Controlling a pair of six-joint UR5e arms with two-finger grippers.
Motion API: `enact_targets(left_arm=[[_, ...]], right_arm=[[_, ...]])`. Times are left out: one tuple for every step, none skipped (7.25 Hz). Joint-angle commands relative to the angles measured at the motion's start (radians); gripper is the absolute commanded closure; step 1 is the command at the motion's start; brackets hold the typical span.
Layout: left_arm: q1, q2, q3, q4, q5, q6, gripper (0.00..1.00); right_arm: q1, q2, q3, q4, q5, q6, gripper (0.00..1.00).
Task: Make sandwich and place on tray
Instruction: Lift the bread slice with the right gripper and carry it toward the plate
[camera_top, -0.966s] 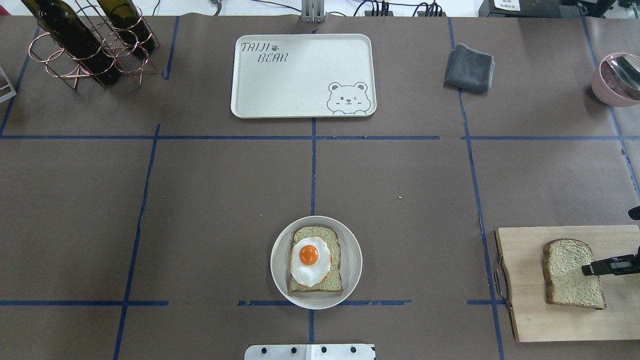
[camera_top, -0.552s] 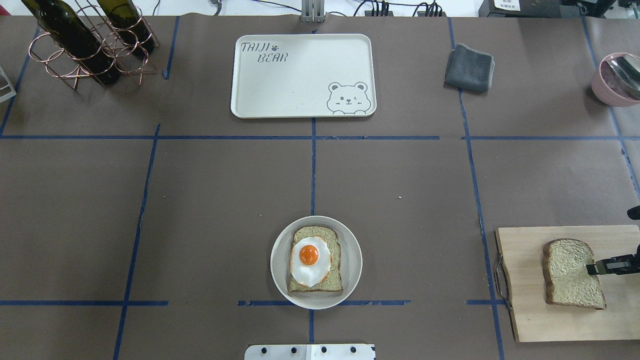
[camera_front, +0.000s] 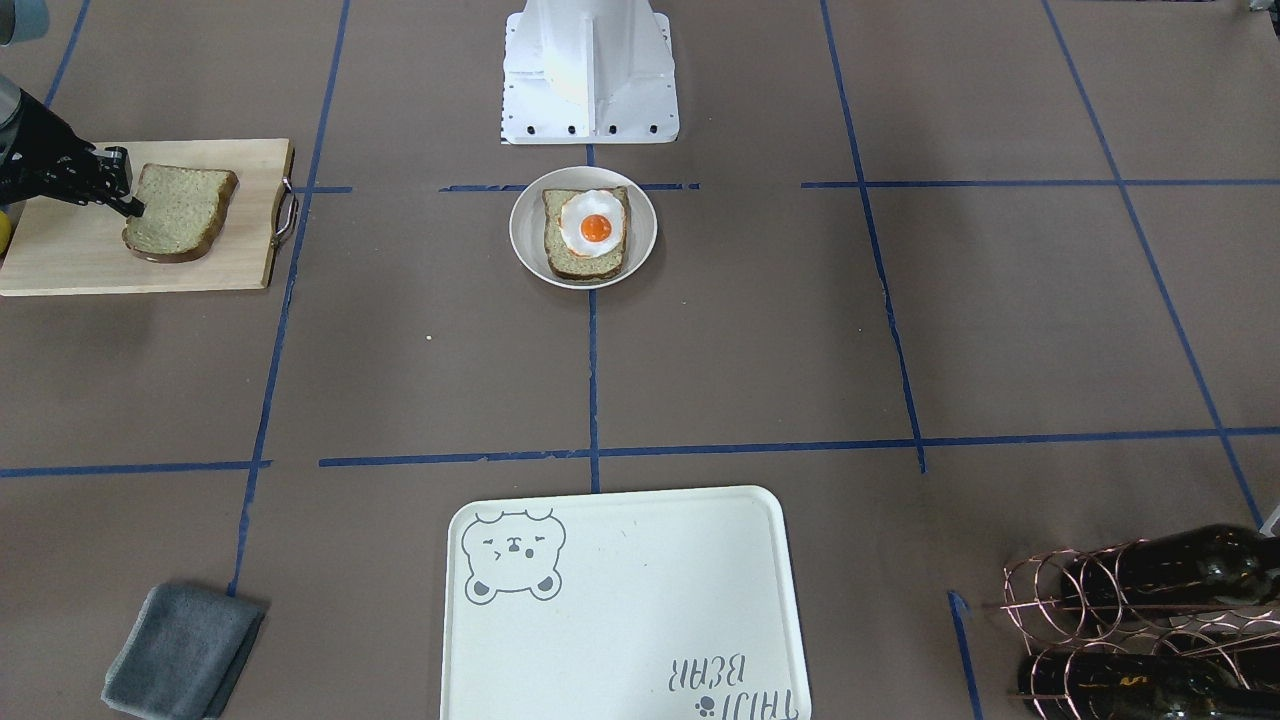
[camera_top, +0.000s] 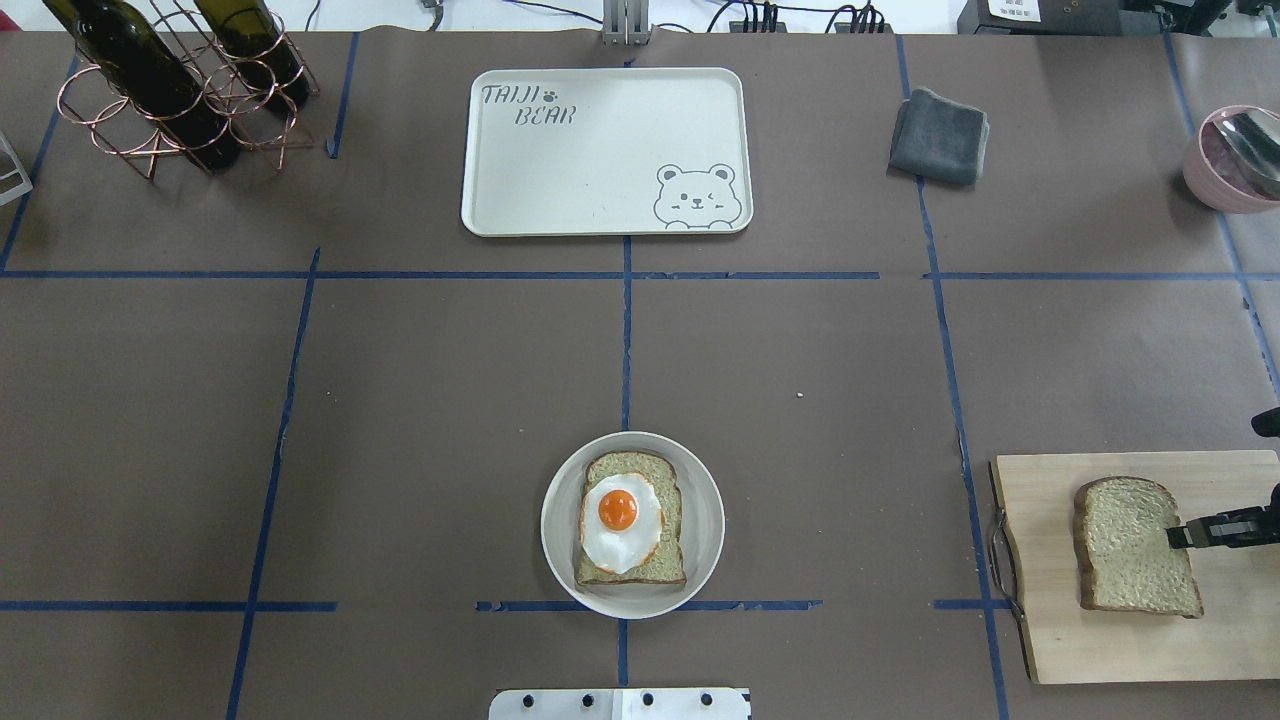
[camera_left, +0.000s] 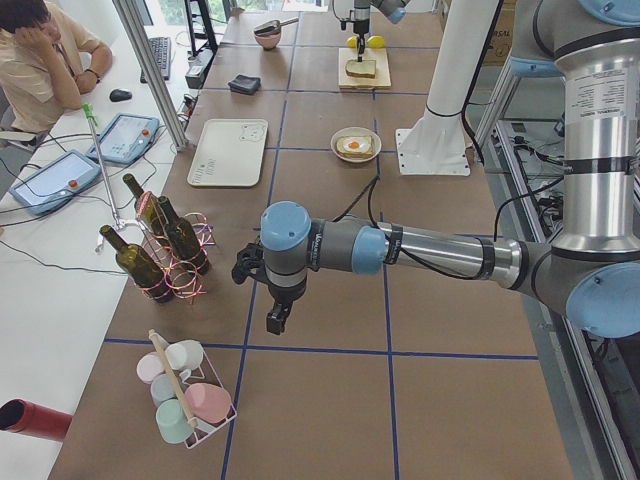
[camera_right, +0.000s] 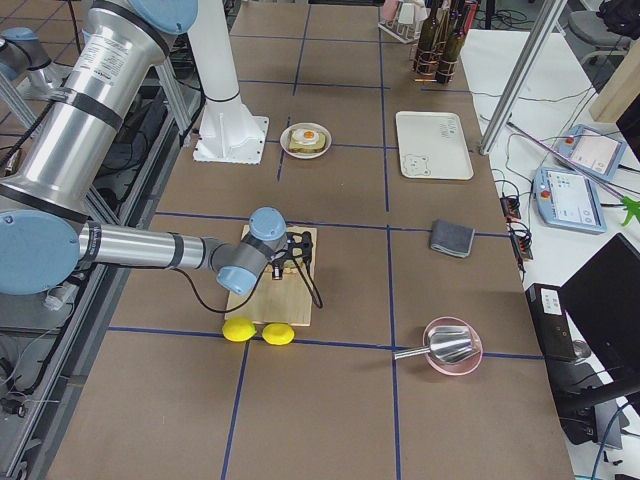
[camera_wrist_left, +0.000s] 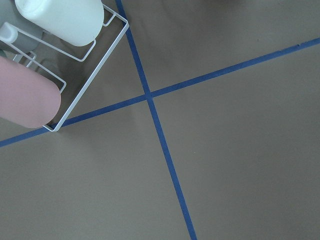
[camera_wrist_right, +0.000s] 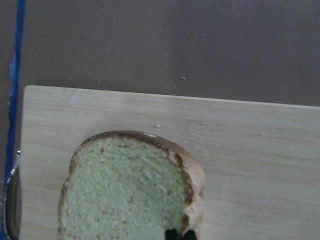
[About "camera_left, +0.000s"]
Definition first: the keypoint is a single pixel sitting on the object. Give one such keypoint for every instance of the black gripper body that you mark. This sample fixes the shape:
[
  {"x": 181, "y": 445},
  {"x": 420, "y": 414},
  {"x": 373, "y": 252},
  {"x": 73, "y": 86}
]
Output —
[
  {"x": 284, "y": 294},
  {"x": 359, "y": 15}
]

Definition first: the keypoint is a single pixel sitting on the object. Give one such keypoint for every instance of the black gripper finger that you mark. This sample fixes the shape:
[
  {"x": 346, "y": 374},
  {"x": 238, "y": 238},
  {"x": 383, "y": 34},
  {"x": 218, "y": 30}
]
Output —
[{"x": 276, "y": 318}]

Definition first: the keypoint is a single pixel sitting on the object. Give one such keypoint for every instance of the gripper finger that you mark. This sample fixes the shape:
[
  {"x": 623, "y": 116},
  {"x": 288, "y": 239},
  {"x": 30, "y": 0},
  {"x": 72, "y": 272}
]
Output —
[{"x": 361, "y": 45}]

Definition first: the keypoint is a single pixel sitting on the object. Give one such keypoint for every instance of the bread slice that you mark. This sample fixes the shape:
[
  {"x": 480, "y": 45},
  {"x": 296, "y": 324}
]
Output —
[
  {"x": 355, "y": 155},
  {"x": 364, "y": 69}
]

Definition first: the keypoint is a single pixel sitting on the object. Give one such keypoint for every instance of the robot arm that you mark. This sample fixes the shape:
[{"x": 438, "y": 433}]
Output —
[
  {"x": 590, "y": 272},
  {"x": 393, "y": 10}
]

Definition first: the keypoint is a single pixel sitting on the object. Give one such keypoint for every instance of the cream bear tray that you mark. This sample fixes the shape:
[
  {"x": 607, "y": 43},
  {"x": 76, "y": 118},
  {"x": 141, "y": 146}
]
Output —
[{"x": 229, "y": 153}]

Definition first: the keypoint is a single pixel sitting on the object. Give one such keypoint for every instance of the wooden cutting board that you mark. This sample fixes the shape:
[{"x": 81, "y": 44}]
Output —
[{"x": 382, "y": 80}]

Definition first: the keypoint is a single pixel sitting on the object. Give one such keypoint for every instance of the pink bowl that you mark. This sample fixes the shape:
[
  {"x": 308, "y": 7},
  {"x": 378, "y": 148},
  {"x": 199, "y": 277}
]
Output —
[{"x": 268, "y": 40}]

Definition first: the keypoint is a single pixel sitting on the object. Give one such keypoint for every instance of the white cup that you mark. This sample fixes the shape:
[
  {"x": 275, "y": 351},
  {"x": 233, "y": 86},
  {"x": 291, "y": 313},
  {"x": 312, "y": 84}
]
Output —
[{"x": 185, "y": 354}]

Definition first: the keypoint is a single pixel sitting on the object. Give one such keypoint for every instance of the fried egg toy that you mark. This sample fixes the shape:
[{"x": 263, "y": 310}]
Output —
[{"x": 359, "y": 145}]

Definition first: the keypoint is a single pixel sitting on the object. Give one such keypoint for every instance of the white round plate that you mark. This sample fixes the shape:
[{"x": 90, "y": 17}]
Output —
[{"x": 350, "y": 131}]

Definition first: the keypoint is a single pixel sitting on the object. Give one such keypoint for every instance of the green wine bottle middle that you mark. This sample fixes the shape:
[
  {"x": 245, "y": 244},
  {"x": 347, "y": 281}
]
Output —
[{"x": 182, "y": 237}]

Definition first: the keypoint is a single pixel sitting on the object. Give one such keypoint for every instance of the green wine bottle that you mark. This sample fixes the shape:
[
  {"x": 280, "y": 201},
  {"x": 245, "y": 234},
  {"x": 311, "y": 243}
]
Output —
[
  {"x": 137, "y": 192},
  {"x": 182, "y": 237},
  {"x": 139, "y": 265}
]

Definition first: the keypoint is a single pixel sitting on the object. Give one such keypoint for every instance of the grey folded cloth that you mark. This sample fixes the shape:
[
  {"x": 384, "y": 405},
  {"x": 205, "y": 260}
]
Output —
[{"x": 247, "y": 85}]

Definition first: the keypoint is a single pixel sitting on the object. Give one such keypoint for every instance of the grey cup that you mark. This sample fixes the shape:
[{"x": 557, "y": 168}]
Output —
[{"x": 161, "y": 390}]

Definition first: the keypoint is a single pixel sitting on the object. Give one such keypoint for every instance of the light pink cup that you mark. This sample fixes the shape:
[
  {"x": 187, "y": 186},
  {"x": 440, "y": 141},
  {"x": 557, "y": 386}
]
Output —
[{"x": 149, "y": 367}]

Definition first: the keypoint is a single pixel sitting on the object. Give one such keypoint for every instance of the mint green cup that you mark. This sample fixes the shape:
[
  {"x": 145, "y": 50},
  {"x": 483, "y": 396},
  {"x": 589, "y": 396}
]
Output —
[{"x": 172, "y": 423}]

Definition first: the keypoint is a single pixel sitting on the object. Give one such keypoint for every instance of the green wine bottle front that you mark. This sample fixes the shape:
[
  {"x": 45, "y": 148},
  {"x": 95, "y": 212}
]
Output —
[{"x": 139, "y": 265}]

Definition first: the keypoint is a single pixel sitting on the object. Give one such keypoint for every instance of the green wine bottle rear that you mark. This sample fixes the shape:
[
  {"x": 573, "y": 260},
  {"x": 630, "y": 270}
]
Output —
[{"x": 137, "y": 192}]

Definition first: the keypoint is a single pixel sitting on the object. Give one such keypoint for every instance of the black power strip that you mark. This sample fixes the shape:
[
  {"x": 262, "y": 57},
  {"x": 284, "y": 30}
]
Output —
[{"x": 198, "y": 68}]

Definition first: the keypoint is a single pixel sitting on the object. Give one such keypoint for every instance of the black keyboard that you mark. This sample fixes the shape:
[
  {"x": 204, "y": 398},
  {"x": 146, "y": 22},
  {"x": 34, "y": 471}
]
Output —
[{"x": 161, "y": 49}]

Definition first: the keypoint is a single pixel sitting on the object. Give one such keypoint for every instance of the teach pendant far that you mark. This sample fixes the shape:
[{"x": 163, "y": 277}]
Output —
[{"x": 127, "y": 137}]

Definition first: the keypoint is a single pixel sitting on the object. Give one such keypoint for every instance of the teach pendant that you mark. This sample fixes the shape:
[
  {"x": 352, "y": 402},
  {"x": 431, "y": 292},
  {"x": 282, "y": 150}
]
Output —
[
  {"x": 55, "y": 184},
  {"x": 127, "y": 137}
]

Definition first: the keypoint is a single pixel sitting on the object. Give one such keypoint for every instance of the teach pendant near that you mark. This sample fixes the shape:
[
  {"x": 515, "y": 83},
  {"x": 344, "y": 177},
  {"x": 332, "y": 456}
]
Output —
[{"x": 55, "y": 184}]

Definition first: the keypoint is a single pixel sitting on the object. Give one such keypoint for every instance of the black computer mouse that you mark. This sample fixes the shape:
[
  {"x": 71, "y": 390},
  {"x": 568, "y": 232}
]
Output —
[{"x": 120, "y": 95}]

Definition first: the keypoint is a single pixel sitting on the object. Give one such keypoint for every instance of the green tipped grabber stick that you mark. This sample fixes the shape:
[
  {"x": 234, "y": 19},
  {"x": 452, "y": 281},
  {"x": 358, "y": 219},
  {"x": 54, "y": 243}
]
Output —
[{"x": 119, "y": 224}]

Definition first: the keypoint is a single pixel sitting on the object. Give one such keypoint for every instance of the red cylinder tube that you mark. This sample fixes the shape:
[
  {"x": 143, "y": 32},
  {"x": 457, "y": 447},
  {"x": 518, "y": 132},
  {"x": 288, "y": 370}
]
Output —
[{"x": 27, "y": 418}]

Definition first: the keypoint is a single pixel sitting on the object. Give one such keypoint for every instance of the seated person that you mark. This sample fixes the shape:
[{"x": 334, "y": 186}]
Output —
[{"x": 48, "y": 62}]

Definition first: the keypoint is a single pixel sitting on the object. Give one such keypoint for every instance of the copper wire bottle rack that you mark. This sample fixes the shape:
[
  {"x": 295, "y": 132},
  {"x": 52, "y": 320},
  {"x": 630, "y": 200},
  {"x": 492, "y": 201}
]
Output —
[{"x": 181, "y": 276}]

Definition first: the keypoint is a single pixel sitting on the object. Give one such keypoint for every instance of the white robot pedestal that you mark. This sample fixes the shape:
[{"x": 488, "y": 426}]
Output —
[{"x": 435, "y": 145}]

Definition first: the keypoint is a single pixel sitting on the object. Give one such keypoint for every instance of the white wire cup rack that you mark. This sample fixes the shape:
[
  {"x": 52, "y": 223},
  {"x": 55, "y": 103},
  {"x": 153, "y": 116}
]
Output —
[{"x": 181, "y": 380}]

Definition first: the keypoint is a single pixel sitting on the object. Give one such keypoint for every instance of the aluminium frame post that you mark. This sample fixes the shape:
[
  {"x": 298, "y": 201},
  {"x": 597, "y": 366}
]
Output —
[{"x": 136, "y": 33}]

